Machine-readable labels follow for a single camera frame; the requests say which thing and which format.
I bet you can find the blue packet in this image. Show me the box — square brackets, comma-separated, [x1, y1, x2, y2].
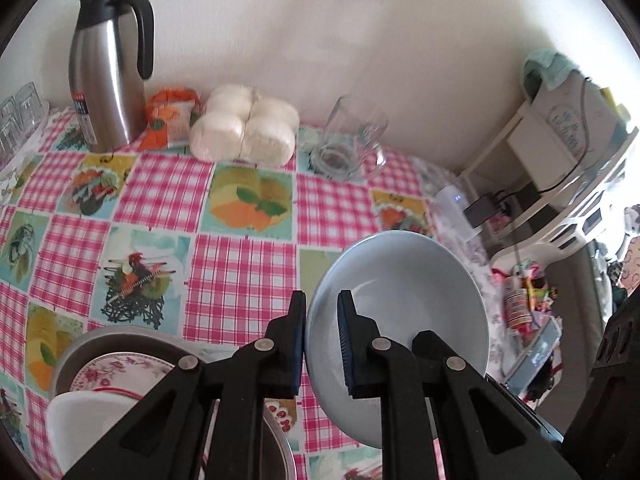
[505, 320, 564, 396]

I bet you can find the clear glass mug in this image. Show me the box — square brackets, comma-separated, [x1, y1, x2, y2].
[310, 94, 390, 181]

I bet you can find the colourful patterned tube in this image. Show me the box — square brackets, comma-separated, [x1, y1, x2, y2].
[502, 275, 537, 332]

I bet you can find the white tray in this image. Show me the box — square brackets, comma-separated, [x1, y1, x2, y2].
[0, 105, 52, 176]

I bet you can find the white furniture frame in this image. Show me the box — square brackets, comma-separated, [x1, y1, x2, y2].
[450, 85, 640, 266]

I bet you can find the pale blue bowl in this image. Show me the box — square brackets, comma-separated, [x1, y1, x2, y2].
[306, 231, 491, 450]

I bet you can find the white square bowl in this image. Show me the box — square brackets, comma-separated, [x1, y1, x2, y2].
[47, 390, 151, 480]

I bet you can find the stainless steel basin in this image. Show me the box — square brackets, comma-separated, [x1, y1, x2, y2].
[52, 325, 296, 480]

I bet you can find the bag of steamed buns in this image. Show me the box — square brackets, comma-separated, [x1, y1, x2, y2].
[189, 84, 300, 166]

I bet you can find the orange snack packet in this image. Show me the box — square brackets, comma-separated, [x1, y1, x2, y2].
[140, 89, 202, 150]

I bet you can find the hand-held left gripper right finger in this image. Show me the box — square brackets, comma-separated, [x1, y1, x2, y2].
[336, 289, 583, 480]

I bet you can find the black charger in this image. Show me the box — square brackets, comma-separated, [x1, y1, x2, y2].
[465, 195, 506, 228]

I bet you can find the white power strip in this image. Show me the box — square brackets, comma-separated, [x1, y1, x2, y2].
[432, 185, 485, 241]

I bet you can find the grey printed bag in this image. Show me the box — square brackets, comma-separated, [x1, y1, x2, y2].
[530, 72, 626, 177]

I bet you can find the stainless steel thermos jug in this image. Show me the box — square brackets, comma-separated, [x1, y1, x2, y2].
[69, 0, 156, 154]

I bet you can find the black cable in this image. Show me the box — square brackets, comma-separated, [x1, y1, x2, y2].
[540, 77, 597, 197]

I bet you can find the round pink floral plate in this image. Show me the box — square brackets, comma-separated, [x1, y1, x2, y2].
[70, 352, 177, 396]

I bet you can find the teal cloth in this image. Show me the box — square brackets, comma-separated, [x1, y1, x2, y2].
[524, 49, 576, 89]

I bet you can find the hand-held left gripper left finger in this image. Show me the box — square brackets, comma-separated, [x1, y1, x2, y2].
[62, 290, 307, 480]

